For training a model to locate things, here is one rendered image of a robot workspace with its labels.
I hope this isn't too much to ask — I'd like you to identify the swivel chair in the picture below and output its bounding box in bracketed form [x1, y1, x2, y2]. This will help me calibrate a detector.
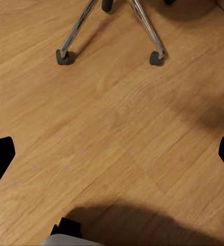
[56, 0, 176, 66]

